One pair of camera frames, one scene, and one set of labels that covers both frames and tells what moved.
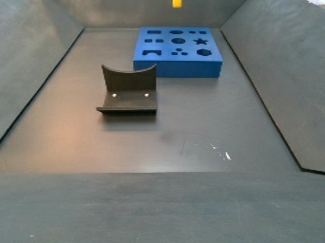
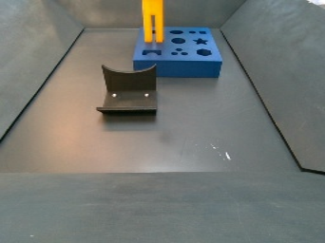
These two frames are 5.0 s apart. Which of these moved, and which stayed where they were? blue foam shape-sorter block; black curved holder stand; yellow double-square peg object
Moved: yellow double-square peg object
Stayed: black curved holder stand; blue foam shape-sorter block
